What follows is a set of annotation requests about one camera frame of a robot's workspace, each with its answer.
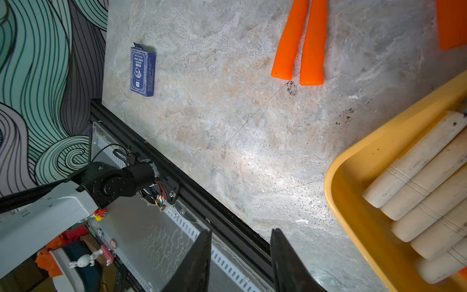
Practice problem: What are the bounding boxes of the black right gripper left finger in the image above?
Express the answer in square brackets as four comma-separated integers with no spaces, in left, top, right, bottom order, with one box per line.
[162,230,212,292]

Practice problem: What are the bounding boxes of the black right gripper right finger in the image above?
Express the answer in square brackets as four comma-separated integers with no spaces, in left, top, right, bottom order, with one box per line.
[270,228,326,292]

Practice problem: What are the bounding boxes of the large wooden handle sickle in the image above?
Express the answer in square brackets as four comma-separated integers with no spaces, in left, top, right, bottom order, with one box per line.
[363,111,467,208]

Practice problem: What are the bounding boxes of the labelled wooden handle sickle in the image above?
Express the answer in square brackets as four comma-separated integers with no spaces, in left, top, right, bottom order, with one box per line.
[391,168,467,242]

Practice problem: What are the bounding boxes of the orange handle sickle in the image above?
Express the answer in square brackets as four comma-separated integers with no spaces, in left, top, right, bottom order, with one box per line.
[300,0,328,86]
[458,267,467,279]
[436,0,467,51]
[271,0,308,80]

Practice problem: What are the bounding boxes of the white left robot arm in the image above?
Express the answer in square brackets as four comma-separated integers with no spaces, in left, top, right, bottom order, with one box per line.
[1,161,159,276]

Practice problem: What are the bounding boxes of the yellow plastic storage tray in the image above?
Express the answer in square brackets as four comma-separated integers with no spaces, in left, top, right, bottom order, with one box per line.
[324,72,467,292]

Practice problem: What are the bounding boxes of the blue playing card box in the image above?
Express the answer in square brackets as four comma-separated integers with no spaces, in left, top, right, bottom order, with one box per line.
[130,43,156,97]

